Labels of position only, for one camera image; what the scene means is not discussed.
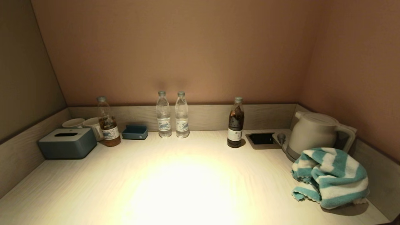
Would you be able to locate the dark liquid plastic bottle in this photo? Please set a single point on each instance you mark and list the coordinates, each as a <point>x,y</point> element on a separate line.
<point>235,128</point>

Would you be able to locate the teal white striped towel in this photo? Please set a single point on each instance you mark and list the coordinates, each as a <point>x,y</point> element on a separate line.
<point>331,178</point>

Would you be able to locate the recessed black socket panel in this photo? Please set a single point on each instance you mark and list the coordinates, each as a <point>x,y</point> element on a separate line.
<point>262,139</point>

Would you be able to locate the white electric kettle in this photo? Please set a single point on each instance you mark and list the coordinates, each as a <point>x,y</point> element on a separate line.
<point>312,132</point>

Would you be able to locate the grey kettle base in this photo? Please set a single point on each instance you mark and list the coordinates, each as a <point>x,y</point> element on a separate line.
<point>290,155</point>

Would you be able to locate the amber tea plastic bottle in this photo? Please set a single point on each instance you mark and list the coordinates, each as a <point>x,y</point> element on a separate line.
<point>108,132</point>

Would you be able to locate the grey kettle power plug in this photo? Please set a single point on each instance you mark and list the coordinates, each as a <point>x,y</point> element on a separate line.
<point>281,137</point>

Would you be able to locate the white ceramic mug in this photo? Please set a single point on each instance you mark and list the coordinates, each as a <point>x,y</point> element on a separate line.
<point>94,126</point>
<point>72,122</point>

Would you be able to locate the small blue plastic tray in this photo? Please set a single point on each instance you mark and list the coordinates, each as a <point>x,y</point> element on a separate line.
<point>134,133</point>

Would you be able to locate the grey-blue tissue box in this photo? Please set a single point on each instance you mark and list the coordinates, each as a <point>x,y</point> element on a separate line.
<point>67,147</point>

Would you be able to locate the clear water bottle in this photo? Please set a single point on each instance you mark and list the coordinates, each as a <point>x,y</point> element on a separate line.
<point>182,122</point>
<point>163,122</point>

